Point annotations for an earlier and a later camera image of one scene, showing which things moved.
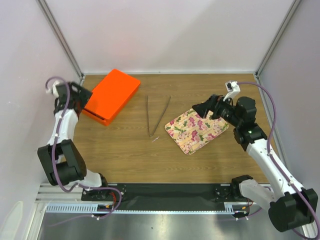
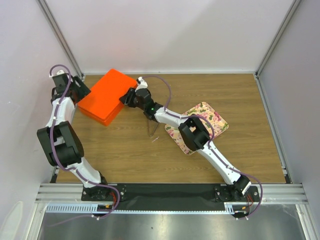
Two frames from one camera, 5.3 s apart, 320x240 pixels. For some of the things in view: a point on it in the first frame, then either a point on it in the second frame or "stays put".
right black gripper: (214, 103) -> (127, 99)
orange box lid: (111, 93) stays put
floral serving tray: (190, 131) stays put
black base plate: (163, 197) stays put
